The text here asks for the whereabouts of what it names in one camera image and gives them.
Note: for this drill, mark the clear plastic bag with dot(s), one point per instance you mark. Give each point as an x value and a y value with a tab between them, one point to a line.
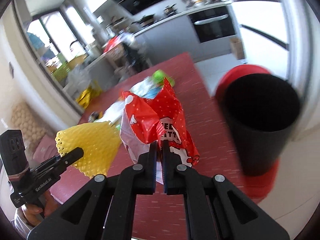
78	80

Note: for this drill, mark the person's left hand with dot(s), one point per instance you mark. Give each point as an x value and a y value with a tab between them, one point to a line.
31	211

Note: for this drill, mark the black trash bin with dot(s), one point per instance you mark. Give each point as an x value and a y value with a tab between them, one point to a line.
261	111

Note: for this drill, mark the yellow foam fruit net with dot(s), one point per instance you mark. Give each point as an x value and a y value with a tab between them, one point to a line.
100	142

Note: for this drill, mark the red polka dot snack bag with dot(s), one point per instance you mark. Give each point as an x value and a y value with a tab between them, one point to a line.
145	121

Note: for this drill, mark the cardboard box on floor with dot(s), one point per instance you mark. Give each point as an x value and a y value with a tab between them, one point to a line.
237	48

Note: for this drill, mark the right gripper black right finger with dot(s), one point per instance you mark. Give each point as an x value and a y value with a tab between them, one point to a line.
214	207

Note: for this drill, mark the built-in black oven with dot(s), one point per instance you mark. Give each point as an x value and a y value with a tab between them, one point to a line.
211	24

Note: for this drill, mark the green white snack bag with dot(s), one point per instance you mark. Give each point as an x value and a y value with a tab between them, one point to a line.
151	85

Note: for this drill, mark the black cooking pot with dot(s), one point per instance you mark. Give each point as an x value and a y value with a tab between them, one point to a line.
170	10

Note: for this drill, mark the red basket on rack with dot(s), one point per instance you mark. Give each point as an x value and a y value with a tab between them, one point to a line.
113	42

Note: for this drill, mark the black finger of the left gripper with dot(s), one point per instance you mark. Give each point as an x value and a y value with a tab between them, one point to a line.
58	164

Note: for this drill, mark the black wok on stove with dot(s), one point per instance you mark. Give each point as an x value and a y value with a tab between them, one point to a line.
145	20

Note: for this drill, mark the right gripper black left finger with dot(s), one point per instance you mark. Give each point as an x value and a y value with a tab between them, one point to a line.
103	208

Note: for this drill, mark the kitchen faucet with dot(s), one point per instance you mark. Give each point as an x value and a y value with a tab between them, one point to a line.
77	47

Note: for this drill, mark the gold foil bag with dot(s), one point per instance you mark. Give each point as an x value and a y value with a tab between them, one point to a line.
90	93

